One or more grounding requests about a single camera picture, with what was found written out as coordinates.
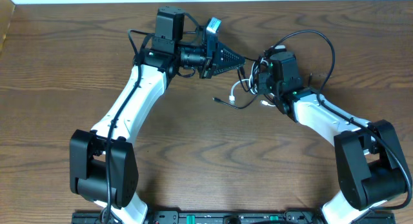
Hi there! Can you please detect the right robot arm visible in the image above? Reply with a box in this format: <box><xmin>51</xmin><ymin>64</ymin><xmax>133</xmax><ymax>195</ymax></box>
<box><xmin>255</xmin><ymin>49</ymin><xmax>412</xmax><ymax>223</ymax></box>

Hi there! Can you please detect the black usb cable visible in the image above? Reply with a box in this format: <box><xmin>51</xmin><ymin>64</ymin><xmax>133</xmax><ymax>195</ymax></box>
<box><xmin>212</xmin><ymin>54</ymin><xmax>314</xmax><ymax>110</ymax></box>

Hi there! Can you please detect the camera cable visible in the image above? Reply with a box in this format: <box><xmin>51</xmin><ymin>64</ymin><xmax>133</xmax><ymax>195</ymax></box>
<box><xmin>101</xmin><ymin>28</ymin><xmax>152</xmax><ymax>224</ymax></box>
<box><xmin>264</xmin><ymin>29</ymin><xmax>413</xmax><ymax>224</ymax></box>

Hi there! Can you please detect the right camera cable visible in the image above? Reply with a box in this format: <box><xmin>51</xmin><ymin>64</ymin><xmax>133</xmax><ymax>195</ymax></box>
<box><xmin>264</xmin><ymin>29</ymin><xmax>413</xmax><ymax>224</ymax></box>

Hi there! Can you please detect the left camera cable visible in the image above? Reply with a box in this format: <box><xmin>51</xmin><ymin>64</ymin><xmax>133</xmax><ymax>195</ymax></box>
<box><xmin>101</xmin><ymin>28</ymin><xmax>152</xmax><ymax>224</ymax></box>

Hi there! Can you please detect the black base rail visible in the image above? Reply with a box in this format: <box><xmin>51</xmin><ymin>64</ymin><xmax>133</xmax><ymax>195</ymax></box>
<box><xmin>70</xmin><ymin>209</ymin><xmax>396</xmax><ymax>224</ymax></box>

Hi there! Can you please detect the white usb cable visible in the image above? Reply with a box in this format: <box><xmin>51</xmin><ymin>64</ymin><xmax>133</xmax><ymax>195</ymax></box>
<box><xmin>228</xmin><ymin>58</ymin><xmax>277</xmax><ymax>108</ymax></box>

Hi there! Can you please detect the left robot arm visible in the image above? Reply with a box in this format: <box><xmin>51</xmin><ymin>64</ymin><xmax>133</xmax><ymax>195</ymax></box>
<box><xmin>69</xmin><ymin>6</ymin><xmax>245</xmax><ymax>223</ymax></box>

